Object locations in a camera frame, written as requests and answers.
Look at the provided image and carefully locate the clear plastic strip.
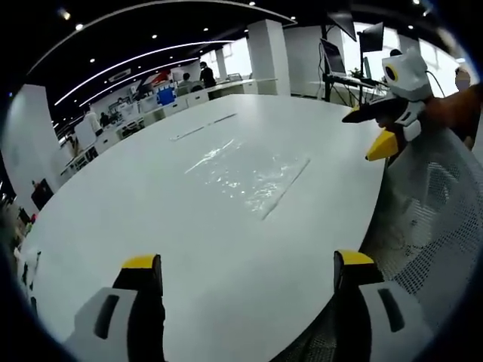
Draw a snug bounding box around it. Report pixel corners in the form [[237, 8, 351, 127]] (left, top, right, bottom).
[[168, 112, 238, 143]]

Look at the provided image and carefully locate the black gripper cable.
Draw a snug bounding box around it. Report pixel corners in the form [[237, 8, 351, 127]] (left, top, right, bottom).
[[425, 68, 445, 98]]

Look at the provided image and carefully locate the white office counter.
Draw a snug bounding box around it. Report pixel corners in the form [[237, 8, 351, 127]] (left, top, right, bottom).
[[60, 78, 280, 178]]

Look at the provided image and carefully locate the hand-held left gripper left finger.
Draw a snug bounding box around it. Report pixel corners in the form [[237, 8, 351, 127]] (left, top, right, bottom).
[[61, 253, 166, 362]]

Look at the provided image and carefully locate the dark monitor on stand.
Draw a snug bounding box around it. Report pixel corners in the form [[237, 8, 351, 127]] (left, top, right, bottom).
[[325, 10, 358, 42], [357, 21, 385, 80]]

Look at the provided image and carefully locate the white square pillar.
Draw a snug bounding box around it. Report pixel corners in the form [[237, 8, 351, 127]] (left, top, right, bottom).
[[247, 18, 292, 97]]

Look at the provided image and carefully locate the clear resealable plastic bag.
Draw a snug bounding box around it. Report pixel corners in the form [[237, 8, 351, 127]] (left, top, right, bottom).
[[183, 137, 312, 221]]

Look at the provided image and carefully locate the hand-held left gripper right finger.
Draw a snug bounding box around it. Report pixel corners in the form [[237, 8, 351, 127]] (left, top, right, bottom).
[[333, 249, 434, 362]]

